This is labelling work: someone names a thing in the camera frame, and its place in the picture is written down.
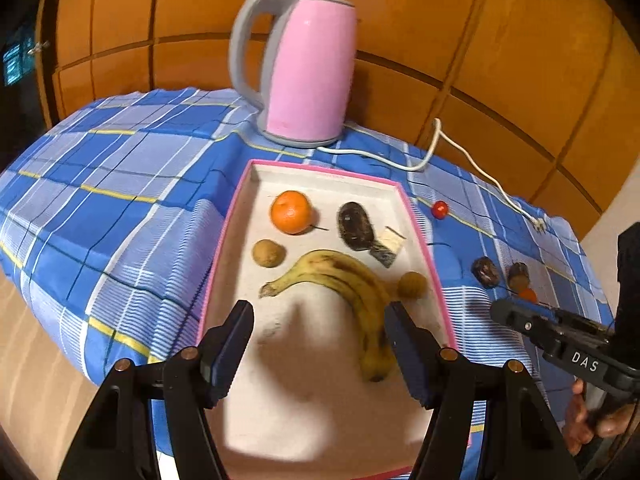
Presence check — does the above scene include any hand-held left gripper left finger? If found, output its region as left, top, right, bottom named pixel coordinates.
left=59, top=300, right=255, bottom=480

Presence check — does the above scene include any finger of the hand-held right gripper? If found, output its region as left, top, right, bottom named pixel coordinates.
left=490, top=298, right=614, bottom=357

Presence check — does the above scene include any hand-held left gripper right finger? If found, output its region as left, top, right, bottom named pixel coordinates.
left=384, top=301, right=581, bottom=480

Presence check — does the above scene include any dark brown wrinkled fruit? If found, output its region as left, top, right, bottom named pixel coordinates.
left=472, top=257, right=499, bottom=289
left=336, top=202, right=377, bottom=252

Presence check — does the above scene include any spotted yellow banana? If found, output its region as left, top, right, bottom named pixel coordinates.
left=258, top=250, right=401, bottom=383

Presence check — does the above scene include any pink-edged white tray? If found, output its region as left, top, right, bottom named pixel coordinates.
left=150, top=159, right=473, bottom=480

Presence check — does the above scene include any person's right hand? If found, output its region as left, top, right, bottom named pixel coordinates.
left=564, top=379, right=640, bottom=453

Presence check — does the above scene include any blue plaid tablecloth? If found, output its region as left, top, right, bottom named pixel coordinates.
left=0, top=87, right=616, bottom=480

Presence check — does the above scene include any pink electric kettle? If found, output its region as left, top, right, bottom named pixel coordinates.
left=229, top=0, right=358, bottom=149

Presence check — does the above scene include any wooden wardrobe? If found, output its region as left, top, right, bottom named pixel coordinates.
left=35, top=0, right=640, bottom=221

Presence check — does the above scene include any dark glass door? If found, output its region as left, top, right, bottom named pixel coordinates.
left=0, top=10, right=41, bottom=91

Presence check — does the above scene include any white power cord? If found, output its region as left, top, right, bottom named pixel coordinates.
left=317, top=118, right=547, bottom=235

